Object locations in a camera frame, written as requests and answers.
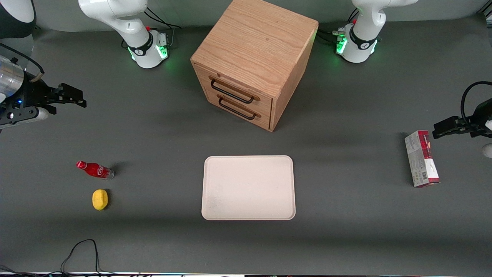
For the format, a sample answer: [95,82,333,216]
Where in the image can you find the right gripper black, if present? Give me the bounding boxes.
[0,81,87,120]

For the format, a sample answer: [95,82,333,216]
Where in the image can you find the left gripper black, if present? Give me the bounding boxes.
[432,98,492,140]

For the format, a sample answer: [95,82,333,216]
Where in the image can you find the red coke bottle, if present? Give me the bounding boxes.
[76,160,115,180]

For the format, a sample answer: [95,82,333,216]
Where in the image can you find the cream rectangular tray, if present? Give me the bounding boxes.
[201,155,296,221]

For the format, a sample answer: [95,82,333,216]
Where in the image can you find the red and grey carton box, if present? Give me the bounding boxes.
[404,130,440,188]

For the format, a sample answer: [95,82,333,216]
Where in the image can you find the yellow lemon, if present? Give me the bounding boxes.
[92,189,109,211]

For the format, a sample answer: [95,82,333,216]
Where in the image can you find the wooden drawer front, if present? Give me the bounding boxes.
[204,89,272,130]
[193,63,274,112]

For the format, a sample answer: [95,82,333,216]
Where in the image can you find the wooden drawer cabinet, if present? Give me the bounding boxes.
[190,0,319,133]

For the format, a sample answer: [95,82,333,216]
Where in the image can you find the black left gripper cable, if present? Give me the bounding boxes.
[460,81,492,124]

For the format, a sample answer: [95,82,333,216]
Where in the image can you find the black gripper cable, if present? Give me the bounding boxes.
[460,81,492,124]
[0,42,44,83]

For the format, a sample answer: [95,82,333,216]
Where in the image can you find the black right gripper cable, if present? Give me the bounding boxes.
[0,42,44,83]

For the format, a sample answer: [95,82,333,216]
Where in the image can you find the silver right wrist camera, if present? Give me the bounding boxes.
[0,107,49,130]

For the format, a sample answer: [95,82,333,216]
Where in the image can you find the black right arm base cables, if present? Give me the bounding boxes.
[143,7,183,32]

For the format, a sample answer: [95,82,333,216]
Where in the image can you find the black arm base cables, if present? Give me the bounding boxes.
[317,8,359,43]
[143,7,183,32]

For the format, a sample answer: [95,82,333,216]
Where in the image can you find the black left arm base cables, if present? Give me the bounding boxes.
[317,8,359,43]

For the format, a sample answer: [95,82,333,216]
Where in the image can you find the black looped table cable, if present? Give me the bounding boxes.
[60,239,103,276]

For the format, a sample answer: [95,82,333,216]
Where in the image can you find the black drawer handle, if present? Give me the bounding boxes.
[209,76,261,104]
[217,95,262,120]

